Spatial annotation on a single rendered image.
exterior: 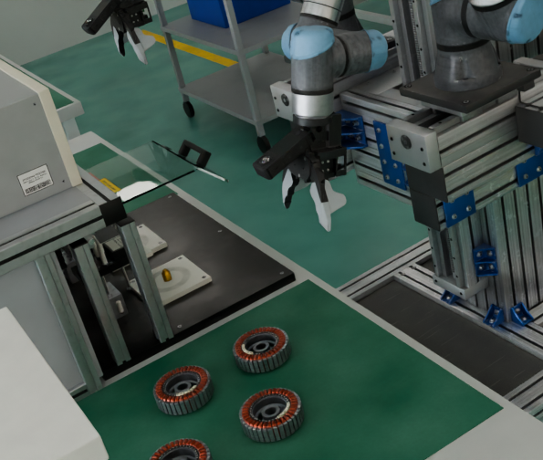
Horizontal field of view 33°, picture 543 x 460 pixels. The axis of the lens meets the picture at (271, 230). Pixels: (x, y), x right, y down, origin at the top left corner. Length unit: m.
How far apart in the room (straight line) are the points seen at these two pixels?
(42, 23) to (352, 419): 6.13
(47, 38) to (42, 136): 5.69
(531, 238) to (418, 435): 1.18
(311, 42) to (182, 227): 0.89
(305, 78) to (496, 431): 0.67
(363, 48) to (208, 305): 0.67
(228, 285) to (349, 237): 1.67
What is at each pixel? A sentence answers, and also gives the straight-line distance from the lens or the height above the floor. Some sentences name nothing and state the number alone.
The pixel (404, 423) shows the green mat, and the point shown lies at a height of 0.75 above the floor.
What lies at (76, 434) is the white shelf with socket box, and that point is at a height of 1.21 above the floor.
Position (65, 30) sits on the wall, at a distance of 7.55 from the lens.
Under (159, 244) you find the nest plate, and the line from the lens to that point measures 2.29.
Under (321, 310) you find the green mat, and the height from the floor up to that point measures 0.75.
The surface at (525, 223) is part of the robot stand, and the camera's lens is 2.60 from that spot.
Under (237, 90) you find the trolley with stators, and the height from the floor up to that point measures 0.19.
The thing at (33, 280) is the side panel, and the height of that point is 1.03.
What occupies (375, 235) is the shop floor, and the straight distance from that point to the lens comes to 3.67.
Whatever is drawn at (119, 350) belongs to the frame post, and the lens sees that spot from 1.92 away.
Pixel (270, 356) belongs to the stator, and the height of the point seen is 0.78.
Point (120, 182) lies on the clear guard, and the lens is 1.97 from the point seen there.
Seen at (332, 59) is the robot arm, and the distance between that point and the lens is 1.64.
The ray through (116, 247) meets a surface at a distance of 2.03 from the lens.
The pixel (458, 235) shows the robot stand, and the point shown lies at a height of 0.53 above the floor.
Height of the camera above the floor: 1.81
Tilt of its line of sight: 28 degrees down
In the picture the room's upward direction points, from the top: 15 degrees counter-clockwise
